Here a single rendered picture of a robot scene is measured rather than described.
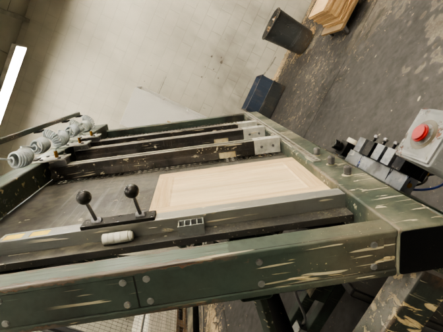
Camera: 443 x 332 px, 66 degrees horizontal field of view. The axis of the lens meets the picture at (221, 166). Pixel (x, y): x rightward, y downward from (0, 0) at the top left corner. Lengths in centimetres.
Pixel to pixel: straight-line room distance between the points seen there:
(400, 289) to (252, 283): 36
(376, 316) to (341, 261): 22
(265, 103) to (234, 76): 119
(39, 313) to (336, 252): 62
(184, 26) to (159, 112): 199
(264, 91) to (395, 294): 478
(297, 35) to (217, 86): 176
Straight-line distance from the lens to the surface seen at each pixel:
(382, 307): 96
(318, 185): 114
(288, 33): 553
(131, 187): 88
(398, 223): 83
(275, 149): 165
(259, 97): 548
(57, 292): 79
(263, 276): 75
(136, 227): 96
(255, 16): 660
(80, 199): 91
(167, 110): 504
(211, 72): 642
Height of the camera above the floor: 142
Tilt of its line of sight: 11 degrees down
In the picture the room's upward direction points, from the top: 66 degrees counter-clockwise
